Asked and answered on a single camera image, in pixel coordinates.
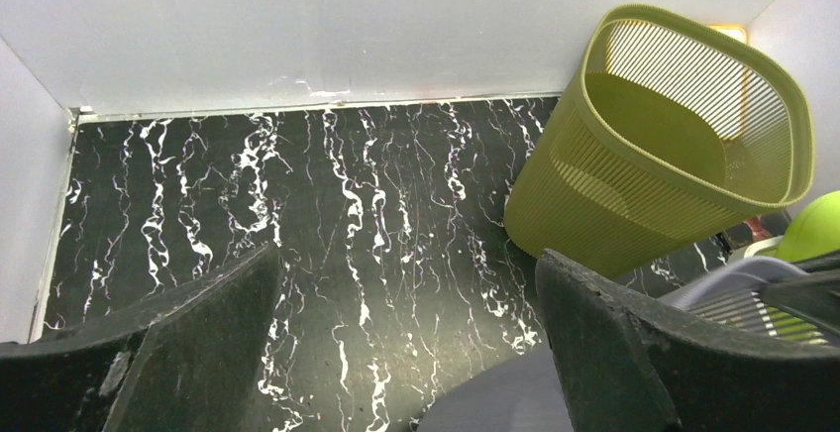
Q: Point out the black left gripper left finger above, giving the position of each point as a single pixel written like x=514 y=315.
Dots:
x=181 y=360

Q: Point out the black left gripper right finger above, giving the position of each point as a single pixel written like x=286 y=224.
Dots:
x=629 y=362

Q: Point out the grey slatted bin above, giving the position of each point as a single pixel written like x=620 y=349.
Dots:
x=525 y=394

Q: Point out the lime green perforated basket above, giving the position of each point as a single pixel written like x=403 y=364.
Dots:
x=805 y=308

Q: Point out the olive green slatted bin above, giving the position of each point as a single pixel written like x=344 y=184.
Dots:
x=668 y=133

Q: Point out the cream perforated plastic basket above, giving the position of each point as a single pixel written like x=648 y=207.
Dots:
x=767 y=248

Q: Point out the picture card with flame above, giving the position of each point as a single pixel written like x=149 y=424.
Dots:
x=754 y=230

